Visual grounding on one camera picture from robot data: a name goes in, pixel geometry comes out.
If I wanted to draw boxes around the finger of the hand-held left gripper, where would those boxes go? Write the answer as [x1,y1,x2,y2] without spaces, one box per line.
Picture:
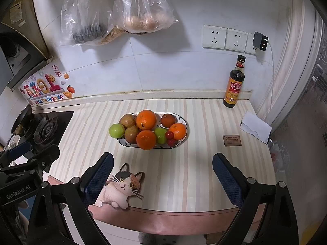
[0,141,33,168]
[26,145,61,174]

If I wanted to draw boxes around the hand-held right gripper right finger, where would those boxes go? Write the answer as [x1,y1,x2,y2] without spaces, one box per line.
[212,152,299,245]

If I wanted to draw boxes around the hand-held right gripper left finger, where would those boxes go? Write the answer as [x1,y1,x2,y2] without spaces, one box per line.
[28,152,114,245]

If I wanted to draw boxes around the small green apple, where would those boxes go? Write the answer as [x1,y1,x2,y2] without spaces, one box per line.
[109,124,125,139]

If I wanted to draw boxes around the brown kiwi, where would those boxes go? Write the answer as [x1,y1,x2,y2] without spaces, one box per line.
[124,126,141,144]
[119,114,137,129]

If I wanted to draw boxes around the small orange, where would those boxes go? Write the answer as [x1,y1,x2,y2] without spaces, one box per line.
[169,123,187,140]
[136,130,157,150]

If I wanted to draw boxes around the floral ceramic plate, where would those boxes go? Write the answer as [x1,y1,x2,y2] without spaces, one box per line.
[117,112,190,149]

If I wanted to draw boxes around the large green apple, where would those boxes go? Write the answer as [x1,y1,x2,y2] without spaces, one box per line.
[154,127,168,144]

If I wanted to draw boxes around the large bright orange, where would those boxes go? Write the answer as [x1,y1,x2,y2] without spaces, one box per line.
[136,109,157,131]

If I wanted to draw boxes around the cat shaped sticker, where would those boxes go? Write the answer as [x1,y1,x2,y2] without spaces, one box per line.
[95,163,146,209]

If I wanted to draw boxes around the black gas stove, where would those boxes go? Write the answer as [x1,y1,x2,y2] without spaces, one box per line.
[10,111,75,150]

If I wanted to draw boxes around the black frying pan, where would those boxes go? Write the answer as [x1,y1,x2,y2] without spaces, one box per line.
[11,104,34,136]

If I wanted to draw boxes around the striped table mat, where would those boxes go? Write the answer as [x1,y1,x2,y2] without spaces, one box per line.
[48,98,277,213]

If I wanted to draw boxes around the brown printed label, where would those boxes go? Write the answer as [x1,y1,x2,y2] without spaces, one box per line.
[222,134,242,147]

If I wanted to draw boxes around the white paper tissue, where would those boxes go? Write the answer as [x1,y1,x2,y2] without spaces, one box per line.
[240,111,273,144]

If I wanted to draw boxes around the dark red-orange orange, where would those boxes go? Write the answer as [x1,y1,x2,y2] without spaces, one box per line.
[161,113,177,128]

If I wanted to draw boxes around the dark sauce bottle yellow label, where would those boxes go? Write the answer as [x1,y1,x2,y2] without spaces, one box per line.
[223,55,246,108]

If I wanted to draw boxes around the range hood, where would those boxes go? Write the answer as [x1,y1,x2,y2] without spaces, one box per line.
[0,0,55,95]

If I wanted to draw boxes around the plastic bag tan contents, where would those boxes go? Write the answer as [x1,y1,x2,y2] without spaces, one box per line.
[98,24,128,46]

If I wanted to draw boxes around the clear plastic bag dark contents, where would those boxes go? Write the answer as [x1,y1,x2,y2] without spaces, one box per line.
[60,0,114,47]

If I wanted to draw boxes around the black plug-in charger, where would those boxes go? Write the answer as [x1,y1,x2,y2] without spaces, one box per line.
[253,31,269,52]

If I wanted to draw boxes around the clear plastic bag pale contents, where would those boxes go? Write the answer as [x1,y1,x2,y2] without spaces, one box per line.
[112,0,179,34]

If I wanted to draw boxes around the colourful wall sticker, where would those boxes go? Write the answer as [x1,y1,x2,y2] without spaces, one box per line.
[19,65,76,105]

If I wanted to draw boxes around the white charger cable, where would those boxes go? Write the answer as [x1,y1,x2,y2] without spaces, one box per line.
[265,39,278,145]

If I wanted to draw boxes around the white wall socket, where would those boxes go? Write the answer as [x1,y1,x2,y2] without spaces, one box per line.
[225,28,248,52]
[202,25,227,49]
[245,33,257,55]

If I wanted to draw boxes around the white door frame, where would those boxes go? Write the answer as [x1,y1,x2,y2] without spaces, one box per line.
[255,0,327,136]

